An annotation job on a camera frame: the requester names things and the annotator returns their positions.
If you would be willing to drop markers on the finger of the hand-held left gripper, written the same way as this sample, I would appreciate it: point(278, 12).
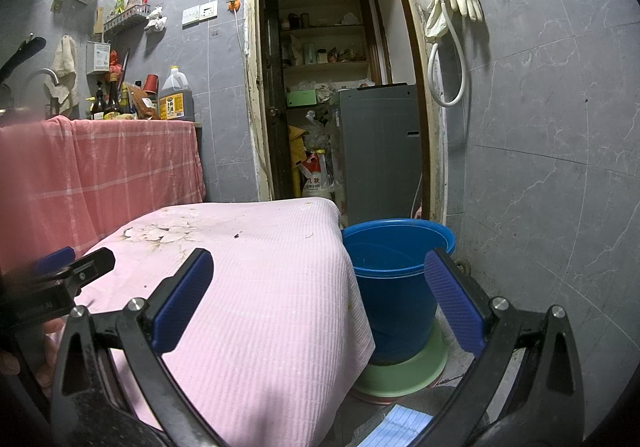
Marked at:
point(92, 267)
point(55, 261)

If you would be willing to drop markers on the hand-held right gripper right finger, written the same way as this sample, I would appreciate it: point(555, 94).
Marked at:
point(455, 304)

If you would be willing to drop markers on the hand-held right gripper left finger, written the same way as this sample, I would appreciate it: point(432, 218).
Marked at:
point(182, 299)

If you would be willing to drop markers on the blue plastic bucket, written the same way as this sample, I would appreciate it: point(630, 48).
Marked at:
point(395, 307)

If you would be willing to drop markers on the person's left hand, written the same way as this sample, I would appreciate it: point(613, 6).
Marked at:
point(52, 329)

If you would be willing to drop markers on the pale pink table cloth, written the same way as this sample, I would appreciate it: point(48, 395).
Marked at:
point(260, 302)

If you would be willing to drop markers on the green plastic basin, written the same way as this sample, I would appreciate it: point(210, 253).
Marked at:
point(400, 379)

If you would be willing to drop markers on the pink checked cloth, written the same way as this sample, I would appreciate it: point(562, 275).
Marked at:
point(100, 167)

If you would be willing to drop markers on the blue lined white paper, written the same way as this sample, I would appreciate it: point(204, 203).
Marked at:
point(395, 427)

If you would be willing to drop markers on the dark sauce bottle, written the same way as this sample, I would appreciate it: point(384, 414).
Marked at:
point(114, 102)
point(98, 104)

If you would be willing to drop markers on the grey cabinet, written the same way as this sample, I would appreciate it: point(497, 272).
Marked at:
point(380, 157)

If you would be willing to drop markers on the brown seasoning packet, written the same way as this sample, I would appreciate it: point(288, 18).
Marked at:
point(142, 104)

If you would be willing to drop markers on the white red flour sack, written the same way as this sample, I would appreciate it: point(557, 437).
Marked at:
point(315, 182)

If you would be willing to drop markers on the large oil jug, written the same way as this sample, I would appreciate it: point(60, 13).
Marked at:
point(175, 102)

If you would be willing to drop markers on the metal faucet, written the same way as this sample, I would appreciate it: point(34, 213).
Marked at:
point(42, 72)

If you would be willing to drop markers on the red paper cup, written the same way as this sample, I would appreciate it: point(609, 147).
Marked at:
point(151, 83)

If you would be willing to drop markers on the yellow plastic object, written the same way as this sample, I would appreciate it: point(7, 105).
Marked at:
point(296, 142)

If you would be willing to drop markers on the beige hanging rag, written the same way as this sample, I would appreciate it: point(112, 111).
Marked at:
point(65, 62)

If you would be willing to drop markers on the red plastic bag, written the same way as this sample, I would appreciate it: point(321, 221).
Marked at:
point(115, 67)

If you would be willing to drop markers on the metal utensil holder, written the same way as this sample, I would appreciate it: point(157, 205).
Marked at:
point(98, 58)

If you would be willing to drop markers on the pile of plastic bags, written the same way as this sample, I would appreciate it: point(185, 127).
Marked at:
point(317, 127)

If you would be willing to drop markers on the green box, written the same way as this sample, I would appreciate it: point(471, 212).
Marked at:
point(301, 98)

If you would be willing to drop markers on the wooden spatula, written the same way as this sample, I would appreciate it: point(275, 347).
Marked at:
point(98, 24)

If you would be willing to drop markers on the dark wooden door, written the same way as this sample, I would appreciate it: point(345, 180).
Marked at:
point(275, 77)

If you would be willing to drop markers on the crumpled white plastic bag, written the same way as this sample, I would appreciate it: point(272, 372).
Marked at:
point(155, 19)

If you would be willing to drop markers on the wooden shelf unit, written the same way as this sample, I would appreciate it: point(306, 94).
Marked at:
point(325, 67)

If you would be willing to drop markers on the white jar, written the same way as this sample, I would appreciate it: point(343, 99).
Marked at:
point(310, 54)

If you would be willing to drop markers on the orange plug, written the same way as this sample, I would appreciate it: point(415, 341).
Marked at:
point(233, 3)

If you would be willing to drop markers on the wooden door frame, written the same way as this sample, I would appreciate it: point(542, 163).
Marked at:
point(252, 102)

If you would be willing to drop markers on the metal wall rack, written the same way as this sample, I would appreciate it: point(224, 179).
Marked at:
point(125, 19)

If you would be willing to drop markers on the white wall switch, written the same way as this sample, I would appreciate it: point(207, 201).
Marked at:
point(190, 15)

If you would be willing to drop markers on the white wall socket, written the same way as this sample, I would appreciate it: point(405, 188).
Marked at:
point(208, 10)

